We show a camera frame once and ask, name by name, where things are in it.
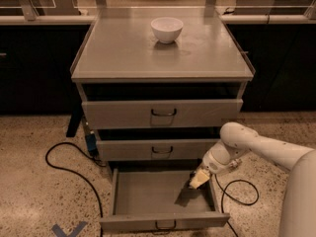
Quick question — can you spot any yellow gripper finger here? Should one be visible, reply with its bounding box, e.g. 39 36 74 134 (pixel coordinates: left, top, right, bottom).
189 168 210 189

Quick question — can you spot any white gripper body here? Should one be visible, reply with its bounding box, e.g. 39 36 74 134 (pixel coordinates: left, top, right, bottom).
200 140 246 175

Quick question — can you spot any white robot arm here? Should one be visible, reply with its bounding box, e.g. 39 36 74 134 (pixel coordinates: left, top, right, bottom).
189 122 316 237

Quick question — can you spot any grey middle drawer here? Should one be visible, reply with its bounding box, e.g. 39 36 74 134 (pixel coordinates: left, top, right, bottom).
97 127 220 161

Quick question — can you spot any grey drawer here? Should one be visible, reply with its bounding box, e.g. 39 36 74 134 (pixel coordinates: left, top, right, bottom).
81 83 244 130
97 127 220 161
100 167 229 233

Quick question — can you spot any grey top drawer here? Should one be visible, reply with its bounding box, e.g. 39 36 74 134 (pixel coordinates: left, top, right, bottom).
81 83 244 130

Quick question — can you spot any grey bottom drawer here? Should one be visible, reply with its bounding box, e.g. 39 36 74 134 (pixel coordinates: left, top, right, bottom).
100 167 229 233

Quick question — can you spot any grey drawer cabinet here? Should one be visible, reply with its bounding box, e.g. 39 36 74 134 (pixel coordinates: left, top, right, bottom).
72 7 253 168

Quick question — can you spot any blue power adapter box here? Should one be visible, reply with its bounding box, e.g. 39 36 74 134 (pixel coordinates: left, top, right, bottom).
85 134 98 157

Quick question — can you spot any white ceramic bowl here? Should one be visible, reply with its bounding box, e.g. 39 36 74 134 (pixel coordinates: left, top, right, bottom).
151 17 184 43

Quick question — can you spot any black cable right floor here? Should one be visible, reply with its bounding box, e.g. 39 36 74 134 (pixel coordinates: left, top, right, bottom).
214 174 261 237

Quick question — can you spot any black cable floor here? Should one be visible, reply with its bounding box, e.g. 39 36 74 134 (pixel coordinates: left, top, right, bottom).
214 174 261 237
44 142 107 237

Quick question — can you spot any black cable left floor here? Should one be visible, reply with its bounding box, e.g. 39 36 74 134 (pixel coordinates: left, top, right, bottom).
44 142 107 237

